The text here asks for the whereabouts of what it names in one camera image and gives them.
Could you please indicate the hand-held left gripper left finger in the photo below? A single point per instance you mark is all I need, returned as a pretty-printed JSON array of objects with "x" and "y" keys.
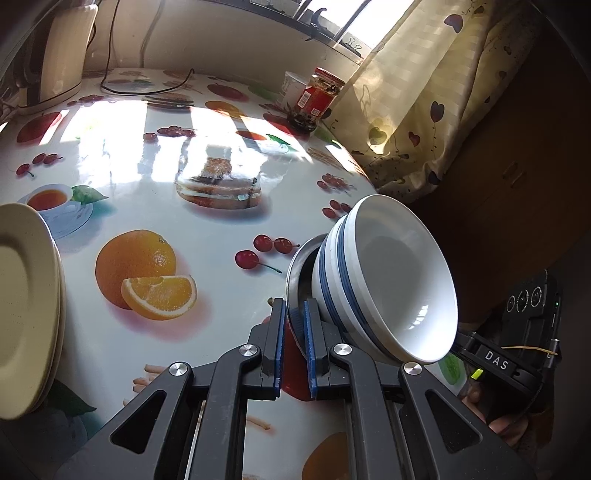
[{"x": 278, "y": 350}]

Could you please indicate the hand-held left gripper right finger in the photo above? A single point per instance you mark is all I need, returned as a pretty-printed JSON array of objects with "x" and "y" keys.
[{"x": 310, "y": 350}]

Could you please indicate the stainless steel bowl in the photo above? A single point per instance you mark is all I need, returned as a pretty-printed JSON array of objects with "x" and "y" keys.
[{"x": 293, "y": 272}]

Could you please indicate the white bowl blue stripes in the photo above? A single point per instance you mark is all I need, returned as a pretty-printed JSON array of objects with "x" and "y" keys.
[
  {"x": 401, "y": 286},
  {"x": 328, "y": 258}
]

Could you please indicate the person's right hand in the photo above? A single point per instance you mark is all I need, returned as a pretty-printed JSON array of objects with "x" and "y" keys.
[{"x": 505, "y": 423}]

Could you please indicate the fruit printed tablecloth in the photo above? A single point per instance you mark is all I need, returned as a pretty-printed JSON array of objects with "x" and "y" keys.
[{"x": 184, "y": 221}]

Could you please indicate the glass jar red label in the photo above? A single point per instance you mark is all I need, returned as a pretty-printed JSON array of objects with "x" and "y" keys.
[{"x": 314, "y": 101}]

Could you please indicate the clear plastic container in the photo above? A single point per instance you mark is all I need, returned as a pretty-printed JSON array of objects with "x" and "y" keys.
[{"x": 291, "y": 87}]

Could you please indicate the cream heart print curtain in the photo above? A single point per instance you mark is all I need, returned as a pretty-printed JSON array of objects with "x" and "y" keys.
[{"x": 415, "y": 92}]

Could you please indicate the small binder clip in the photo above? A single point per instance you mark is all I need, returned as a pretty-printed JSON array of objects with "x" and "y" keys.
[{"x": 353, "y": 44}]

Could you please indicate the black hook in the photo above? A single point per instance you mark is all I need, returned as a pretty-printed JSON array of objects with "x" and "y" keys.
[{"x": 316, "y": 18}]

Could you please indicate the cream electric kettle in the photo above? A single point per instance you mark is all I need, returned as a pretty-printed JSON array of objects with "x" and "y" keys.
[{"x": 64, "y": 60}]

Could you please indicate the window frame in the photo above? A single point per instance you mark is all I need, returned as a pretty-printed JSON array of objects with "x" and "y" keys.
[{"x": 332, "y": 39}]

